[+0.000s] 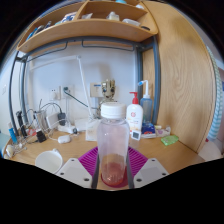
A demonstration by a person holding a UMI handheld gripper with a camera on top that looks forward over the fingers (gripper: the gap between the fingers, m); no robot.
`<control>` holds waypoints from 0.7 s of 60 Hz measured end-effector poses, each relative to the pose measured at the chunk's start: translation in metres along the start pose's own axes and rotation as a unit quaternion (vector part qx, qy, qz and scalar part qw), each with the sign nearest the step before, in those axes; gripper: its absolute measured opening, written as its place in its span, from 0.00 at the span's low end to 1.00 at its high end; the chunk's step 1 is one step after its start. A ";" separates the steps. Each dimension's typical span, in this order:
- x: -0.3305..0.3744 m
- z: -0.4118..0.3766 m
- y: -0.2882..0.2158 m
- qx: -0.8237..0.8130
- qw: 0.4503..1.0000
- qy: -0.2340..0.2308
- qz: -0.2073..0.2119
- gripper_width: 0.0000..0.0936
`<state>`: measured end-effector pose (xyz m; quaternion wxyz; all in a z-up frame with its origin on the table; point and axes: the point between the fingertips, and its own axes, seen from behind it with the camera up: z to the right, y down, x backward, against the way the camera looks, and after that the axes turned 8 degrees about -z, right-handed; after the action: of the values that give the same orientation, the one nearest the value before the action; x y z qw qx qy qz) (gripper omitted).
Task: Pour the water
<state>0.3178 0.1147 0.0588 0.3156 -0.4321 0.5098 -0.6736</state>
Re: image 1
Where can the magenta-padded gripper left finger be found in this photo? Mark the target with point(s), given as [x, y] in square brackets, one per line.
[75, 170]

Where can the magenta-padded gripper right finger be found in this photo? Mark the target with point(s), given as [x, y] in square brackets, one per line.
[150, 170]

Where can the clear white-capped drink bottle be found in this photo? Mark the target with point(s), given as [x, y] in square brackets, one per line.
[113, 140]

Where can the white paper cup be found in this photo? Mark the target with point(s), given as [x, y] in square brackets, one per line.
[48, 161]

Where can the white earbuds case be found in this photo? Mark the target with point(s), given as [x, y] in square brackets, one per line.
[64, 139]

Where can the green packet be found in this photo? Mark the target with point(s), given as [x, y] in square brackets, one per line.
[169, 140]

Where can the small white thermometer display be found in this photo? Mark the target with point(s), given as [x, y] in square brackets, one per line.
[135, 135]

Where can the white pink packet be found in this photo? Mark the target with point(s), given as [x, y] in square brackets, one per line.
[162, 131]

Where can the small blue box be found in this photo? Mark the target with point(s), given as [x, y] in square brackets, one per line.
[148, 129]

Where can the white power strip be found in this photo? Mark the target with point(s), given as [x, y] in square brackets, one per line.
[66, 129]

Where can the black plug adapter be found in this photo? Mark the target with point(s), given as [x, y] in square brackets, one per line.
[41, 136]

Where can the black charger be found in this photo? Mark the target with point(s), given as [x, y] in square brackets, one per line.
[62, 117]

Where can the white red-pump lotion bottle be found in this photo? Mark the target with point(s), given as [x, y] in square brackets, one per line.
[135, 116]

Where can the blue white-nozzle spray bottle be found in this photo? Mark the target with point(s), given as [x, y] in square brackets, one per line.
[147, 106]

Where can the black cylinder device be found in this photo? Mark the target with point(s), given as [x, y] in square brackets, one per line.
[20, 123]

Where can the bed with light bedding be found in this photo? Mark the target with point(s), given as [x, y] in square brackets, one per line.
[3, 146]

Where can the white desk lamp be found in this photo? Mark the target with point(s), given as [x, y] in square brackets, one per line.
[84, 86]

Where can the brown tree figurine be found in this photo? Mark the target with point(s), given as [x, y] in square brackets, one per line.
[108, 90]

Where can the striped teal towel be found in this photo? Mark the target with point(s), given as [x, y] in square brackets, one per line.
[216, 100]

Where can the wooden cabinet side panel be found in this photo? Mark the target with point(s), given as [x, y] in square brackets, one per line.
[183, 76]

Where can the wooden shelf unit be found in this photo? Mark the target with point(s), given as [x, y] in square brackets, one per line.
[90, 28]

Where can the white wall outlet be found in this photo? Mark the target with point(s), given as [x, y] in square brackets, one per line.
[67, 91]
[54, 94]

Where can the white wall box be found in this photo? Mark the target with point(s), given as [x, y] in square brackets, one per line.
[96, 90]

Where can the grey metal desk frame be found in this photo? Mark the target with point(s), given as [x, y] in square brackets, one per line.
[156, 83]

